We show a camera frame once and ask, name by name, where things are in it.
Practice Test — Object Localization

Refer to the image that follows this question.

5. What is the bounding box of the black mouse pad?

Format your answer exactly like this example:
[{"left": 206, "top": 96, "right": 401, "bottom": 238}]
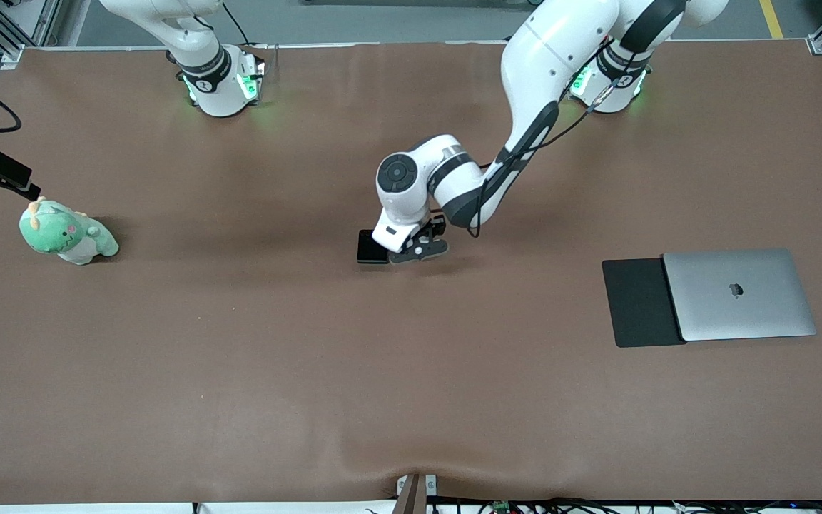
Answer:
[{"left": 602, "top": 257, "right": 688, "bottom": 348}]

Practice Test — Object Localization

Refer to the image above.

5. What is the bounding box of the green dinosaur plush toy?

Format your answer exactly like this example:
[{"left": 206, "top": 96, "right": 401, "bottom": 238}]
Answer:
[{"left": 19, "top": 197, "right": 120, "bottom": 266}]

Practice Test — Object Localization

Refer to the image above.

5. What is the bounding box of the silver Apple laptop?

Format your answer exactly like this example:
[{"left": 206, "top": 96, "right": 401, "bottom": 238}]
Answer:
[{"left": 662, "top": 248, "right": 818, "bottom": 342}]

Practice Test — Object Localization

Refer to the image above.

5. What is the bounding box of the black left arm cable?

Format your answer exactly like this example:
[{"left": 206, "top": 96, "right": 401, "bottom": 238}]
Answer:
[{"left": 467, "top": 39, "right": 651, "bottom": 240}]

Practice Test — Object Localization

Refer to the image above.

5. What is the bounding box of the black right base cable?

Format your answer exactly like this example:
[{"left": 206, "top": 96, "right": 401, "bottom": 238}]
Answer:
[{"left": 222, "top": 0, "right": 269, "bottom": 69}]

